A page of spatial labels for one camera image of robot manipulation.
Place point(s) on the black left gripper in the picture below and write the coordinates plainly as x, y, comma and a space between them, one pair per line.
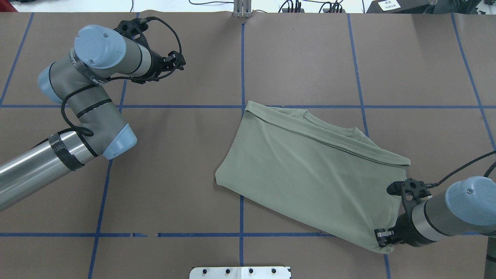
156, 64

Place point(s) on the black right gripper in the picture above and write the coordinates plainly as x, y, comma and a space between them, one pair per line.
403, 226

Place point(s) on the olive green long-sleeve shirt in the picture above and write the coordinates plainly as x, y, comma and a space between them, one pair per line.
322, 175

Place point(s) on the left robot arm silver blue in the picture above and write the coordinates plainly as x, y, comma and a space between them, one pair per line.
95, 125

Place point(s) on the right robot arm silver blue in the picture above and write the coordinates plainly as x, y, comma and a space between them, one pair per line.
466, 206

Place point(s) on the grey usb hub orange ports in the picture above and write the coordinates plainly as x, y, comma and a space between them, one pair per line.
291, 7

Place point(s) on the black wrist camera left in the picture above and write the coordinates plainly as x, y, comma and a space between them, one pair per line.
133, 29

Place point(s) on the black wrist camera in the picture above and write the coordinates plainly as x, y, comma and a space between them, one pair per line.
133, 29
411, 191

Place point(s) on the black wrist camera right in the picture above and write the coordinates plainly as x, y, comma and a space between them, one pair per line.
411, 191

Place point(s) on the grey aluminium frame post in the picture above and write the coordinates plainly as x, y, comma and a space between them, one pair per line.
242, 9

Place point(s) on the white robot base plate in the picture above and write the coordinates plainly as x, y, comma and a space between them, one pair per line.
253, 272

